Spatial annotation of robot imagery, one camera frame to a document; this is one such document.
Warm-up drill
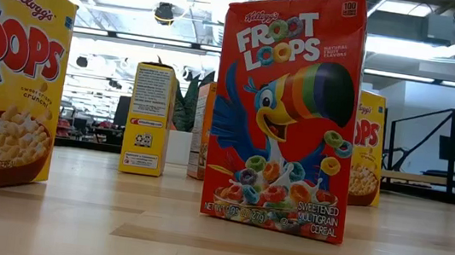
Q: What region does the orange Mini Wheats cereal box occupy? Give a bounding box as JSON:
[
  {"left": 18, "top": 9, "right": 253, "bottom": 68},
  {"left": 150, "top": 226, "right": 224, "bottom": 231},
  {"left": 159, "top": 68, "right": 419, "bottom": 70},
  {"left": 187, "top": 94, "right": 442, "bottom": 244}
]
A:
[{"left": 185, "top": 79, "right": 218, "bottom": 182}]

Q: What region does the red Froot Loops cereal box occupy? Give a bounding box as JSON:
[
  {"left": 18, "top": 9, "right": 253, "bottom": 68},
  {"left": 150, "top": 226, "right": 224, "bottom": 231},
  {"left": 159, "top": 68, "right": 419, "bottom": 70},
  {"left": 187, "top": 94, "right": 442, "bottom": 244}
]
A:
[{"left": 197, "top": 0, "right": 372, "bottom": 246}]

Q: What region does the wooden shelf board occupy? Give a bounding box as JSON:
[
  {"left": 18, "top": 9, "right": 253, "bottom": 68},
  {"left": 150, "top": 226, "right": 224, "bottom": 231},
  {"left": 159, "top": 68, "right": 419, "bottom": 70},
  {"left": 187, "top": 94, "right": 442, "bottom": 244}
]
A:
[{"left": 380, "top": 169, "right": 448, "bottom": 187}]

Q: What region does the snake plant in white pot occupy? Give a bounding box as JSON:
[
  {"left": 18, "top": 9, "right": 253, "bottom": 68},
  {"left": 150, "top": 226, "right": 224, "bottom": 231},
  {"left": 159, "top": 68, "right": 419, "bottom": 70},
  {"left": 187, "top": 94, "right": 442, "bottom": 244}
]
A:
[{"left": 144, "top": 55, "right": 219, "bottom": 169}]

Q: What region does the black computer monitor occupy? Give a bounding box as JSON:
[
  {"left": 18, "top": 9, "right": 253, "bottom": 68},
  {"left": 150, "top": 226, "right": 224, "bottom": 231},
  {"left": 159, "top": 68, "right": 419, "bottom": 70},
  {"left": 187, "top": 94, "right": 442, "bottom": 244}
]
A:
[{"left": 112, "top": 94, "right": 133, "bottom": 128}]

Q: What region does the black hanging ceiling fixture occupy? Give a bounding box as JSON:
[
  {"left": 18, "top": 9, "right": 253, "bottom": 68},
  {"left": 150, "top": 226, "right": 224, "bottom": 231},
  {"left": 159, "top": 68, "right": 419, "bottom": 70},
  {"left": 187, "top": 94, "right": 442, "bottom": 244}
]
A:
[{"left": 153, "top": 1, "right": 177, "bottom": 28}]

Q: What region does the black round ceiling speaker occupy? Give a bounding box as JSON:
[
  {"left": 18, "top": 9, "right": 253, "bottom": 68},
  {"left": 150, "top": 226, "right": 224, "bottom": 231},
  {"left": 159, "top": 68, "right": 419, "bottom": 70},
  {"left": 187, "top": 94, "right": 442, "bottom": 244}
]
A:
[{"left": 74, "top": 55, "right": 90, "bottom": 70}]

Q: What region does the black cable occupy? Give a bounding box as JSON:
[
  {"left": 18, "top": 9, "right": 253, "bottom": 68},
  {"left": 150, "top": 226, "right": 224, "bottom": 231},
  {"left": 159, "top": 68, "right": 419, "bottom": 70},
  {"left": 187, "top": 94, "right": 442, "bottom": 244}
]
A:
[{"left": 391, "top": 26, "right": 455, "bottom": 178}]

